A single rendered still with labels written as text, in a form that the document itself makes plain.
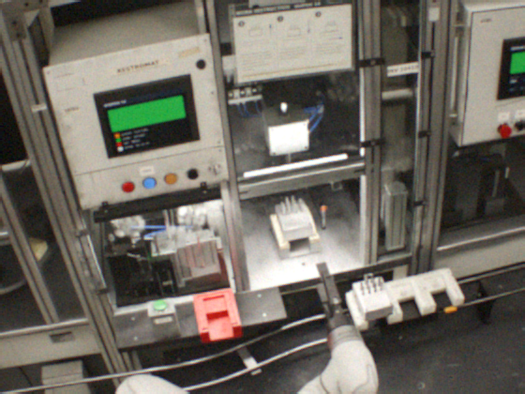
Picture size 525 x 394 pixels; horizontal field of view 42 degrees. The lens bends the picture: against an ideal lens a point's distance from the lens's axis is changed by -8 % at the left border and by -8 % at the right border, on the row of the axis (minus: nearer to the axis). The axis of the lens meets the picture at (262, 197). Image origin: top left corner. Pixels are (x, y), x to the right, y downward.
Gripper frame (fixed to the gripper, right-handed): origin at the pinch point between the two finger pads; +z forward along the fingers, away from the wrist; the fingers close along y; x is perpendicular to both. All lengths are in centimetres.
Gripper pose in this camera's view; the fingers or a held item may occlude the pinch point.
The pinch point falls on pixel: (322, 280)
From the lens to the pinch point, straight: 206.8
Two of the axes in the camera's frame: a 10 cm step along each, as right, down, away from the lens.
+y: -0.8, -7.5, -6.5
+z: -2.0, -6.3, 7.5
